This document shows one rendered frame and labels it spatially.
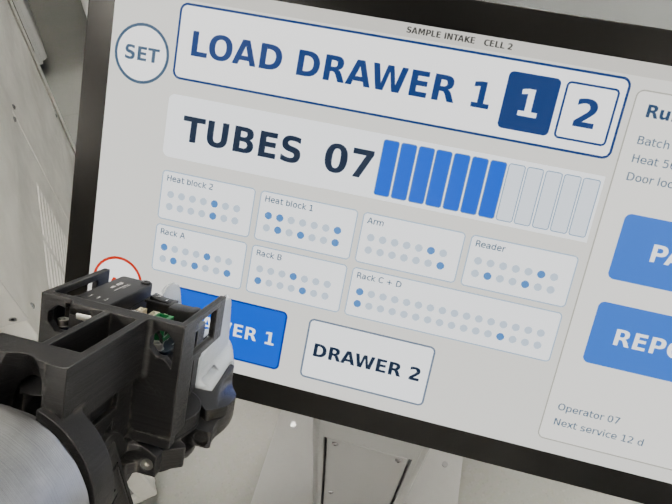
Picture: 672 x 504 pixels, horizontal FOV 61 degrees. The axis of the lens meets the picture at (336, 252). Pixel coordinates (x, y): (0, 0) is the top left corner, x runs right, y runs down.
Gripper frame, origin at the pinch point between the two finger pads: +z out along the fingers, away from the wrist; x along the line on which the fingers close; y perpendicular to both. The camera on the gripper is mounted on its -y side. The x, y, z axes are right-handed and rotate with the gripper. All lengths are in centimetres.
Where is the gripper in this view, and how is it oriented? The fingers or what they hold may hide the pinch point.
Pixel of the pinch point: (208, 348)
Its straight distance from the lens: 42.0
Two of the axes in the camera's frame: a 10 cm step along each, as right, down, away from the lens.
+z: 1.7, -1.8, 9.7
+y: 1.8, -9.6, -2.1
